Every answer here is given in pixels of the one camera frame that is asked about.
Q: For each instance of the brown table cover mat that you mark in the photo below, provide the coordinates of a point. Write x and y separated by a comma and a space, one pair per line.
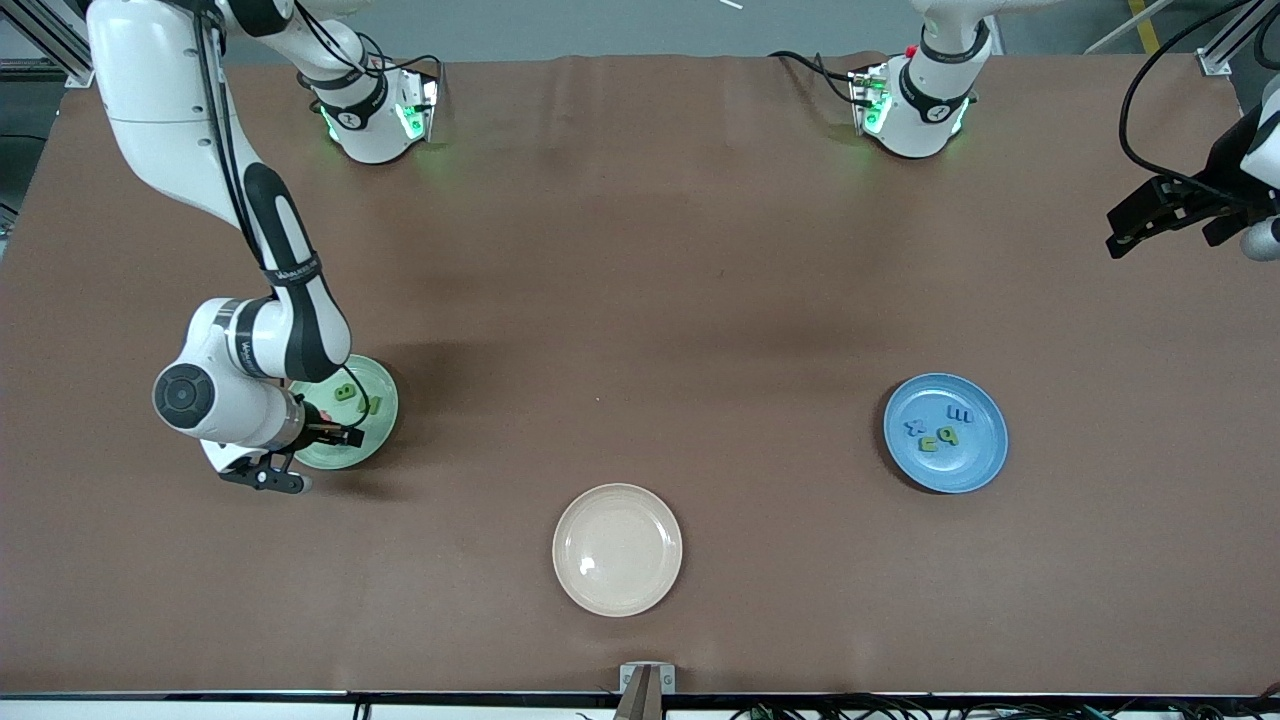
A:
640, 250

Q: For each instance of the light green plate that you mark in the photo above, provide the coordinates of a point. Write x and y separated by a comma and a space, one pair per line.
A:
385, 440

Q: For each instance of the beige plate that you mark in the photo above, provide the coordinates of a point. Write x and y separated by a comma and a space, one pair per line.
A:
617, 550

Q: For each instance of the grey metal mounting bracket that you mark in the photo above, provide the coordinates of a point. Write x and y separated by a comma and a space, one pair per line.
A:
648, 690

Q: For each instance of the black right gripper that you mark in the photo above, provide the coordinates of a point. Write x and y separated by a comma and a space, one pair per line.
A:
318, 433

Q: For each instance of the black table edge rail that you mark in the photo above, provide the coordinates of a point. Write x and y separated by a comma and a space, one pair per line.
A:
300, 695

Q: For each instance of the blue plate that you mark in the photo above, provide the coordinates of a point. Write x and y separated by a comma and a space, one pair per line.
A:
975, 465

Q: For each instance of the aluminium frame strut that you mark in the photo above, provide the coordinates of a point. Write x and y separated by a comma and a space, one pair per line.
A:
1212, 62
80, 72

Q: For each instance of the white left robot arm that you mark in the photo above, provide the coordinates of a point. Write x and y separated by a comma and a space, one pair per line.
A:
925, 100

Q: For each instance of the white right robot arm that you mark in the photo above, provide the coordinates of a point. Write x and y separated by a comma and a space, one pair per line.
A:
160, 80

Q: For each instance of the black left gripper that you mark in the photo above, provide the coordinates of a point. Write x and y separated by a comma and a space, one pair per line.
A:
1213, 189

